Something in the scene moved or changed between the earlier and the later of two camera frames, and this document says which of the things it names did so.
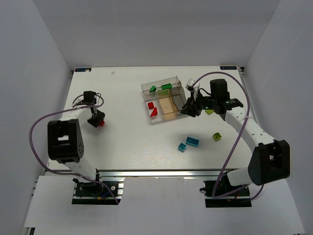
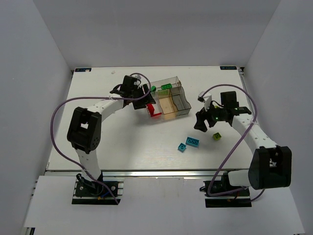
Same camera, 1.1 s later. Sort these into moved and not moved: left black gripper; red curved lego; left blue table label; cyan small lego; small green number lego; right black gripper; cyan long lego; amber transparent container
Moved: right black gripper; left black gripper; red curved lego
Not moved: amber transparent container; cyan small lego; small green number lego; cyan long lego; left blue table label
